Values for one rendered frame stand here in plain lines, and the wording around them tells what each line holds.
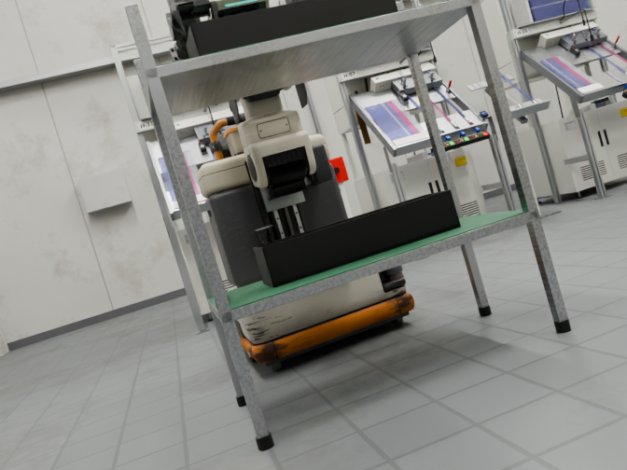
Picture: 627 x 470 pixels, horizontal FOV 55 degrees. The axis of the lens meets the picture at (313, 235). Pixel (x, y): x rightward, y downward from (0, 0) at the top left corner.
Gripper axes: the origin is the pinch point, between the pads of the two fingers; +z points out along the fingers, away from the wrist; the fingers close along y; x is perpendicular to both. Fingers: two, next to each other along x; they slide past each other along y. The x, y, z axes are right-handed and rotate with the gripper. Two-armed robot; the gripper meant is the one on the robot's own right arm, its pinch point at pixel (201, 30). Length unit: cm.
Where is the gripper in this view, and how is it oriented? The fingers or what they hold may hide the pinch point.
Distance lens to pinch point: 191.8
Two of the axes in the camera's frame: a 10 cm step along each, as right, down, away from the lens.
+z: 3.6, 8.5, -3.9
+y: 9.2, -2.8, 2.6
